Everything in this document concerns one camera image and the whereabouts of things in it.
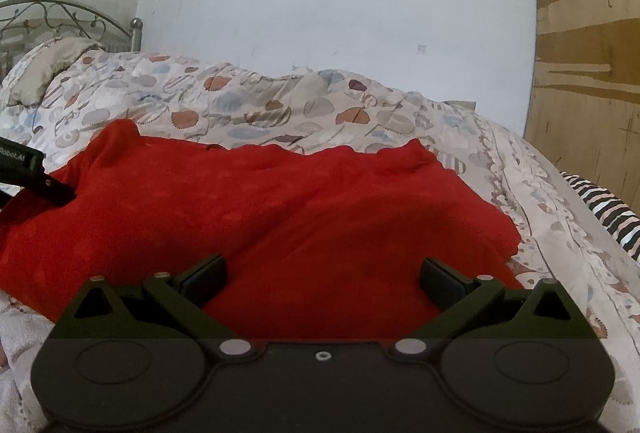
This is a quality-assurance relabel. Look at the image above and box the red sweater garment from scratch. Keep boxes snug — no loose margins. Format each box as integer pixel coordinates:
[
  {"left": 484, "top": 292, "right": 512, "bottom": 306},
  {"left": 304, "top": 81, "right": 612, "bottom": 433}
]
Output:
[{"left": 1, "top": 120, "right": 521, "bottom": 342}]

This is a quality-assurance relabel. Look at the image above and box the beige pillow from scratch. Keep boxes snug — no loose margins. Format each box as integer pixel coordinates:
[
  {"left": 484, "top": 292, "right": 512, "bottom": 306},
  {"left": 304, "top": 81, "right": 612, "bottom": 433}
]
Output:
[{"left": 1, "top": 37, "right": 103, "bottom": 109}]

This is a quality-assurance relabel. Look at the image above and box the grey metal headboard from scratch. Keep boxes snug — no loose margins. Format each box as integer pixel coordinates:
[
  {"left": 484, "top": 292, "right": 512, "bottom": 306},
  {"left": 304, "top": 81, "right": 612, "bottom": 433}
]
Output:
[{"left": 1, "top": 0, "right": 143, "bottom": 66}]

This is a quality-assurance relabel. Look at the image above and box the striped black white bedsheet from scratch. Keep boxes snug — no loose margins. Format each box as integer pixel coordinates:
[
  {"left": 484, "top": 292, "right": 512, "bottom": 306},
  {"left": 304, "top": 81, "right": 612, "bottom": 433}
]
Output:
[{"left": 561, "top": 172, "right": 640, "bottom": 262}]

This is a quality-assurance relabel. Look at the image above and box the patterned dotted bed quilt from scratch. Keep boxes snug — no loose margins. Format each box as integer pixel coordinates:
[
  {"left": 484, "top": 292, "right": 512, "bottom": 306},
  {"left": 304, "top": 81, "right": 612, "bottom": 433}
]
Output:
[{"left": 1, "top": 49, "right": 639, "bottom": 432}]

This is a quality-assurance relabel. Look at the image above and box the wooden wardrobe panel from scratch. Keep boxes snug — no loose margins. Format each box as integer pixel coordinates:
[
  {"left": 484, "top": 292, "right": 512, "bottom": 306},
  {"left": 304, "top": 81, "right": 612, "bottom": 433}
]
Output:
[{"left": 525, "top": 0, "right": 639, "bottom": 206}]

